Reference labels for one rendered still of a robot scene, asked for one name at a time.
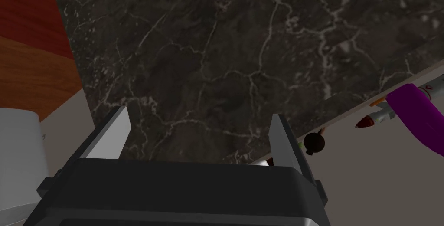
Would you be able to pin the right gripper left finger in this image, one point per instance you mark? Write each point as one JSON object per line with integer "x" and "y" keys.
{"x": 109, "y": 139}

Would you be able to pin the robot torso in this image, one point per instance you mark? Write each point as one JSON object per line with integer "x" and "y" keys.
{"x": 19, "y": 156}

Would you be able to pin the black round knob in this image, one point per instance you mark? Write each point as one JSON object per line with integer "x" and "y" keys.
{"x": 313, "y": 143}

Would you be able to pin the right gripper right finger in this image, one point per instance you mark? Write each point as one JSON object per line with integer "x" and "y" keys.
{"x": 285, "y": 146}

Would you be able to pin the grey toy rocket red tip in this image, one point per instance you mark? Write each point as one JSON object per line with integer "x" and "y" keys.
{"x": 380, "y": 117}

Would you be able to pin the purple curved object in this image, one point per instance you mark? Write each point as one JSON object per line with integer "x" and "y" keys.
{"x": 416, "y": 111}

